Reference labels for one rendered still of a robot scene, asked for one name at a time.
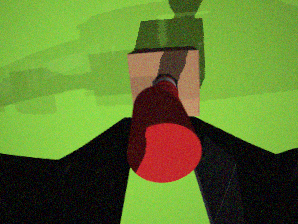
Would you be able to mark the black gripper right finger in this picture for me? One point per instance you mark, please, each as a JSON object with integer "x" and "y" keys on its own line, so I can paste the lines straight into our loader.
{"x": 241, "y": 183}

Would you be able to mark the red cylinder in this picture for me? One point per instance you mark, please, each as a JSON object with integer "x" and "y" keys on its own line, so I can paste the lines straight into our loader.
{"x": 163, "y": 145}

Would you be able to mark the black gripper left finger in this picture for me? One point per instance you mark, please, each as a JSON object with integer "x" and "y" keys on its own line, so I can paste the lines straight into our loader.
{"x": 87, "y": 186}

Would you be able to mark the tan block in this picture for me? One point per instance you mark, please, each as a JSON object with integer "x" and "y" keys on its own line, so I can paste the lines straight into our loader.
{"x": 180, "y": 63}

